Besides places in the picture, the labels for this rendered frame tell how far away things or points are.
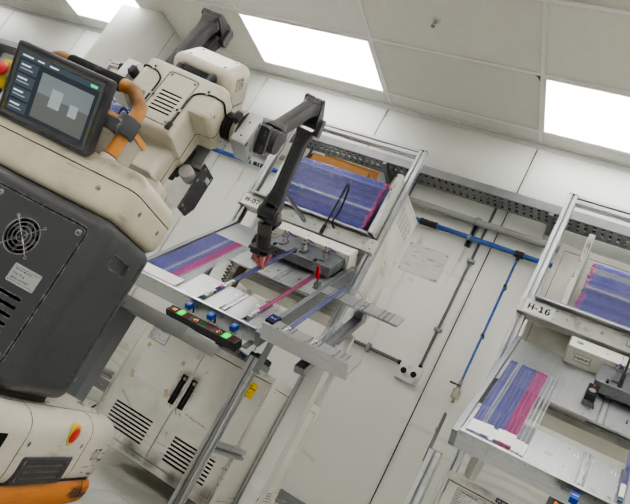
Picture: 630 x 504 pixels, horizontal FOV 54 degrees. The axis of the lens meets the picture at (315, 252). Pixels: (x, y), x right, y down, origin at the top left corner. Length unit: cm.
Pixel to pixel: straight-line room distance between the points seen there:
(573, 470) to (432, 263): 251
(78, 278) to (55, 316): 9
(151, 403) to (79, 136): 157
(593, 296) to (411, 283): 191
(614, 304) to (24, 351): 206
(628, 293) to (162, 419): 192
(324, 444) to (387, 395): 51
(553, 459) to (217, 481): 125
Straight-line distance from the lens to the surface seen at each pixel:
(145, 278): 261
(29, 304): 138
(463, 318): 420
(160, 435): 274
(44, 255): 140
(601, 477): 212
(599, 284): 266
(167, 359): 280
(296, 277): 269
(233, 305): 245
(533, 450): 210
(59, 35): 751
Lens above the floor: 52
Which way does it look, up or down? 14 degrees up
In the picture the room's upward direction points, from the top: 29 degrees clockwise
